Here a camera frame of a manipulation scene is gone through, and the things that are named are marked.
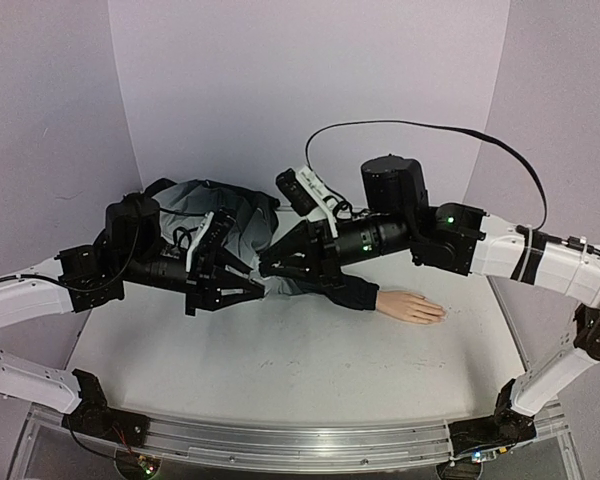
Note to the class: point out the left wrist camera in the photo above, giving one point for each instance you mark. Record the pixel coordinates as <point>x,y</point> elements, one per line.
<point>202,247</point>

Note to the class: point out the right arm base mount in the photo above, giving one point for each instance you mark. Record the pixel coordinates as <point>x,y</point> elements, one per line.
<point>504,428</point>

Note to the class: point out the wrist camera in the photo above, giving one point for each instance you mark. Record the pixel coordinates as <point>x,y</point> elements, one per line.
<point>202,247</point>
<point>310,197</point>

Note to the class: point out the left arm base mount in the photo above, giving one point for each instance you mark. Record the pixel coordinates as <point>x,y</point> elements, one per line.
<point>94,417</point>

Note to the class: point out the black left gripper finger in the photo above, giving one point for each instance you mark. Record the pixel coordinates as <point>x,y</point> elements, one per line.
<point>233,264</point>
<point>228,296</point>

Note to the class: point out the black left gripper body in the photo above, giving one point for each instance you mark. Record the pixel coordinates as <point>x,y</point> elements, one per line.
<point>201,289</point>

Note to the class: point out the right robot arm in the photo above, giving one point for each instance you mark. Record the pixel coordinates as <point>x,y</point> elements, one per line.
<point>451,237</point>

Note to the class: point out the mannequin hand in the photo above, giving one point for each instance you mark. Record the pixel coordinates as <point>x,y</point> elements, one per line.
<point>409,307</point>

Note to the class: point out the aluminium front rail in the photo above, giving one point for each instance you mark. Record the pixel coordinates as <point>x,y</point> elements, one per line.
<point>294,449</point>

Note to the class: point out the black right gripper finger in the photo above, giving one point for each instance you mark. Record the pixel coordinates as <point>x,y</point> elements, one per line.
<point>289,252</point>
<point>294,270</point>

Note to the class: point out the grey and black jacket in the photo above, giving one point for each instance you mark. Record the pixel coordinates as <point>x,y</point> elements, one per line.
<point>185,204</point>

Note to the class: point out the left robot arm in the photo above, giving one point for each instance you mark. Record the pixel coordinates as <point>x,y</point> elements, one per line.
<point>131,249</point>

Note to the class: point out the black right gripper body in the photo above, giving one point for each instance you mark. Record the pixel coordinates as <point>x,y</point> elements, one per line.
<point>323,252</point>

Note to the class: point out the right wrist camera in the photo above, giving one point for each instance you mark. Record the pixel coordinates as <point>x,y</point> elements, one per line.
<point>310,197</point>

